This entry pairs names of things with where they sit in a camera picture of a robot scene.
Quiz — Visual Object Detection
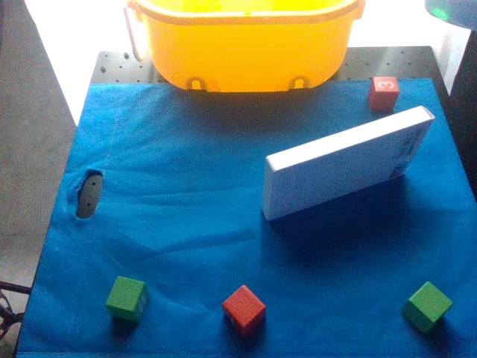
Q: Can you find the white box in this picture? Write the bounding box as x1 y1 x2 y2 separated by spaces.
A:
261 105 436 222

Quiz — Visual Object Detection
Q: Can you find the yellow plastic bin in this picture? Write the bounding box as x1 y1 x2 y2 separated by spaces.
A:
124 0 367 93

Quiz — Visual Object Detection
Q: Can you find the green cube with printed side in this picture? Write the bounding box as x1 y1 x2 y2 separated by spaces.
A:
104 275 149 324

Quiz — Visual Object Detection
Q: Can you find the red cube with number three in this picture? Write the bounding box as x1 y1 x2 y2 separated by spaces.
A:
367 76 401 112

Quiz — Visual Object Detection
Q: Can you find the plain green cube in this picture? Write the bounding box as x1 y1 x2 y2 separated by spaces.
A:
402 280 455 334

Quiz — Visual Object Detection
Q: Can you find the black tripod stand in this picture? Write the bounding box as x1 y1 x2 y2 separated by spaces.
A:
0 280 32 341

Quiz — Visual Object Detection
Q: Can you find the plain red cube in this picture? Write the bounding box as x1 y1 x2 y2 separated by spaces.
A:
221 285 268 337

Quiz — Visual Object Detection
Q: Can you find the blue cloth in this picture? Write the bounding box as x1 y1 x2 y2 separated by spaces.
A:
16 78 477 358

